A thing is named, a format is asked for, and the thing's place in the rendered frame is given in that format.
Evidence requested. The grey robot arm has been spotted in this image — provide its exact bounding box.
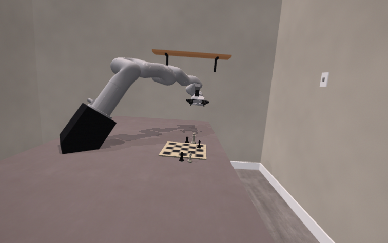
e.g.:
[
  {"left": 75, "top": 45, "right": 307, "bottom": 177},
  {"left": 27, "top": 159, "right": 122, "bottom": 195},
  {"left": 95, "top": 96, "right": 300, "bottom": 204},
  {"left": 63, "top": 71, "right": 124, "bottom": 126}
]
[{"left": 87, "top": 57, "right": 203, "bottom": 119}]

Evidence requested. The black and cream chessboard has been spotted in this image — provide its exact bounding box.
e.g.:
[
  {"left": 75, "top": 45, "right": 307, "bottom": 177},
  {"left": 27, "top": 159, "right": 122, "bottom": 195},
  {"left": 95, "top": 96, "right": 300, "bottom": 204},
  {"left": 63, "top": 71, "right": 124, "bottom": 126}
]
[{"left": 159, "top": 141, "right": 206, "bottom": 160}]

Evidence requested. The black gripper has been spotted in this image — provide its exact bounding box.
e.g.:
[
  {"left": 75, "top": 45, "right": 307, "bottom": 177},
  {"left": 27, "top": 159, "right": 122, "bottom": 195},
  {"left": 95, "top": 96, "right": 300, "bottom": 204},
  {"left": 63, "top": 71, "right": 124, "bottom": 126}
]
[{"left": 186, "top": 94, "right": 209, "bottom": 106}]

